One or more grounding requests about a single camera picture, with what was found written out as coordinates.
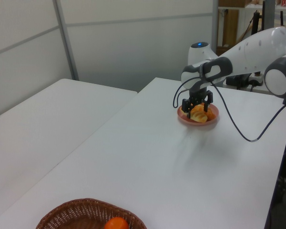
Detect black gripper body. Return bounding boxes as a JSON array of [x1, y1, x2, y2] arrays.
[[189, 86, 209, 106]]

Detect ridged toy bread roll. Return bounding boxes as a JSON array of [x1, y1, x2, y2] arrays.
[[190, 108, 208, 124]]

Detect braided toy croissant bread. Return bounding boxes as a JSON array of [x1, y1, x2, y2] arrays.
[[193, 104, 216, 121]]

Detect toy orange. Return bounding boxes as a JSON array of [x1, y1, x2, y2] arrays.
[[103, 216, 130, 229]]

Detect pink plate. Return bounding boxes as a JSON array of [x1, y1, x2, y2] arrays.
[[176, 103, 219, 126]]

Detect brown woven basket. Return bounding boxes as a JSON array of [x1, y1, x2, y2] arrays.
[[35, 197, 148, 229]]

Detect black power box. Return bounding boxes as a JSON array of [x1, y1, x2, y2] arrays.
[[225, 74, 252, 90]]

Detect grey emergency stop button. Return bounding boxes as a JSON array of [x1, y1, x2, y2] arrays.
[[249, 72, 264, 87]]

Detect white background desk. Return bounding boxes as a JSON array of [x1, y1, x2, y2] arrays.
[[223, 80, 284, 96]]

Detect tall brown cardboard board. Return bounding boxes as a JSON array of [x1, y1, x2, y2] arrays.
[[223, 9, 239, 47]]

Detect black monitor stand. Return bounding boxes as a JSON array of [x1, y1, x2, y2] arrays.
[[251, 10, 262, 34]]

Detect cardboard box on shelf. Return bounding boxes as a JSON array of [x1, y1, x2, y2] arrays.
[[218, 0, 250, 7]]

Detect dark computer monitor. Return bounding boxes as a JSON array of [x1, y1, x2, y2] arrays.
[[262, 0, 276, 31]]

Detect black cable strap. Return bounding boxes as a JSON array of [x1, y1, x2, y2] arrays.
[[198, 62, 207, 81]]

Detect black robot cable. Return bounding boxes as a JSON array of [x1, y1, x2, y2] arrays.
[[173, 76, 286, 143]]

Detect grey partition post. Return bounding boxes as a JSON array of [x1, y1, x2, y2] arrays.
[[211, 0, 219, 56]]

